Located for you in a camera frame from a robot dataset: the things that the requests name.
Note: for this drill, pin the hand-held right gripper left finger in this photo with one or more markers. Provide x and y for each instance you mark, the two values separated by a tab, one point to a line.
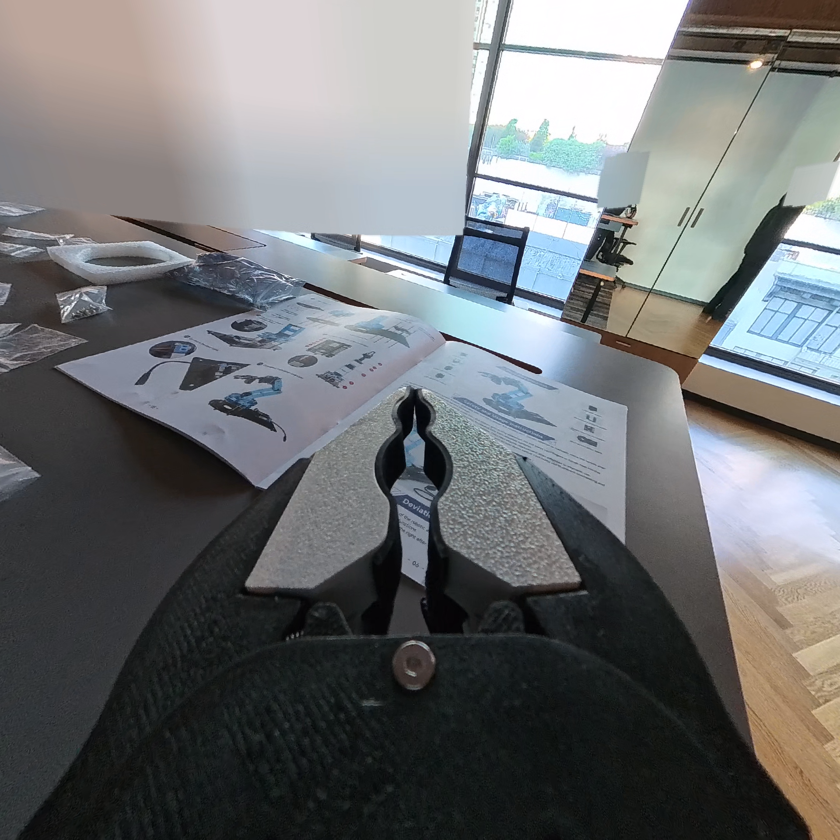
321	525

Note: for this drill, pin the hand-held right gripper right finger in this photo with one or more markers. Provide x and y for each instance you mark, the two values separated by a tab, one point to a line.
505	518

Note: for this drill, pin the printed instruction booklet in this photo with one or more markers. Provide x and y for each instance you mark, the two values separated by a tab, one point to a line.
197	420

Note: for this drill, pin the black mesh chair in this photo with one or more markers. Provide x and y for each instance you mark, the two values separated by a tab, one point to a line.
485	262

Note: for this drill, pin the black crinkled plastic bag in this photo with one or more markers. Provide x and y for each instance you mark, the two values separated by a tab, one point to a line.
236	279

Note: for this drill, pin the pile of clear parts bags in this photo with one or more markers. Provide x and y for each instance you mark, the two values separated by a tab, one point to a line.
82	303

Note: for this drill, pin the large glass window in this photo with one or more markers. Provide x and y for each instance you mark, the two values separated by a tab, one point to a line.
800	315
564	98

